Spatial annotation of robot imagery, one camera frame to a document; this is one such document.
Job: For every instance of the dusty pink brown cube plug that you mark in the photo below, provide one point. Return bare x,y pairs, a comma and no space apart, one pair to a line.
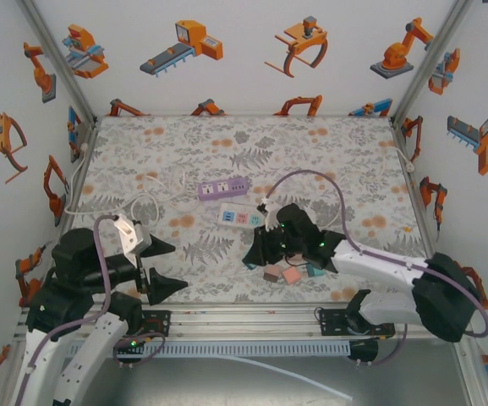
272,273

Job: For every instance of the salmon cube plug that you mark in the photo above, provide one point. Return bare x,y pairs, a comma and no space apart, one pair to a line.
291,275

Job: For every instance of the white power strip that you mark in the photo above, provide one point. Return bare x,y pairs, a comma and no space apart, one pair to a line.
239,217

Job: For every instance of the purple power strip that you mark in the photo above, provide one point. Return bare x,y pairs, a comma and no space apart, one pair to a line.
222,189

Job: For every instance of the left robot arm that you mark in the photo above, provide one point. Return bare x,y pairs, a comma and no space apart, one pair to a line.
100,351

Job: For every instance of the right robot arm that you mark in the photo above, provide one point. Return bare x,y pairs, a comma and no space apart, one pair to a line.
379,258

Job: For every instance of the floral table mat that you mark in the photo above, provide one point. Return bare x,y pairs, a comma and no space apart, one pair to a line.
269,148

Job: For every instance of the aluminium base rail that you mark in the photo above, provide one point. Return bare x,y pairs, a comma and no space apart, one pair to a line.
248,321

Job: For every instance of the grey wall outlet box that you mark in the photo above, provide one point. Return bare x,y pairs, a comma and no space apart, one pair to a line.
80,135

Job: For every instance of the aluminium frame post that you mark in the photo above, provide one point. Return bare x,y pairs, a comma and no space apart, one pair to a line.
53,55
434,55

